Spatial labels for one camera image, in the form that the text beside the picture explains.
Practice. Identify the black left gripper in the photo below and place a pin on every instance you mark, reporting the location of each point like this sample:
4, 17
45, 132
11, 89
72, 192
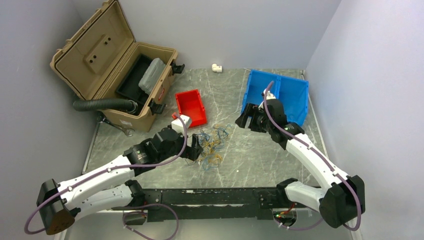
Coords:
195, 149

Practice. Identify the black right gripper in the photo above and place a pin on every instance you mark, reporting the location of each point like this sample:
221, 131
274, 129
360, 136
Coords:
251, 110

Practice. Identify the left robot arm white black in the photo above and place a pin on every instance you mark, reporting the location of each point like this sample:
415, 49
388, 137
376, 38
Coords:
111, 185

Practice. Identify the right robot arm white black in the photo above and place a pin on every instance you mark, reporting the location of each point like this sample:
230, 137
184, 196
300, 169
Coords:
339, 198

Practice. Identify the white pipe elbow fitting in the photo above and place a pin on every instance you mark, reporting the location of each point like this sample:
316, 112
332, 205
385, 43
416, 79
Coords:
216, 68

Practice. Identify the blue bin left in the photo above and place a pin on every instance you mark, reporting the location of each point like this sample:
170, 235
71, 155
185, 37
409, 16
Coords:
257, 82

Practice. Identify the blue bin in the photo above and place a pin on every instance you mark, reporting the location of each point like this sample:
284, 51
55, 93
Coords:
294, 95
257, 82

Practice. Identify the red plastic bin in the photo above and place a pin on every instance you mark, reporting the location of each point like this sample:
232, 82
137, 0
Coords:
189, 103

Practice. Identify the blue bin right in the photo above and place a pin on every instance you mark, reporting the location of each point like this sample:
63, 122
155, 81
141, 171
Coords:
294, 95

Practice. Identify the grey plastic organizer box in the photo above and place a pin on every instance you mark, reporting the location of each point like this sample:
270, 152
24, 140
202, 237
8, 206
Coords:
151, 75

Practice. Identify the black toolbox tray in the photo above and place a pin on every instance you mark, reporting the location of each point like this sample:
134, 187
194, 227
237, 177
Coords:
129, 86

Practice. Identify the tan hard toolbox case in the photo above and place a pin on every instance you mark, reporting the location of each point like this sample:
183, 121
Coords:
97, 57

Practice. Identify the metal wrench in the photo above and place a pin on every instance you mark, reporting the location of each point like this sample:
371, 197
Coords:
127, 131

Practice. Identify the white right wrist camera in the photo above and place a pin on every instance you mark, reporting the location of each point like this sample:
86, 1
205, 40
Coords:
268, 96

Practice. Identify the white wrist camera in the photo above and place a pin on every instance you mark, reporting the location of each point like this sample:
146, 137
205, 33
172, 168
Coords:
180, 123
268, 96

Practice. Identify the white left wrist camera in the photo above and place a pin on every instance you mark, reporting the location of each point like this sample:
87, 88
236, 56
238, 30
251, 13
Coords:
180, 123

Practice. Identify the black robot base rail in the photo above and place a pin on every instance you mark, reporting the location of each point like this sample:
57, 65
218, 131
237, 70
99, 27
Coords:
261, 203

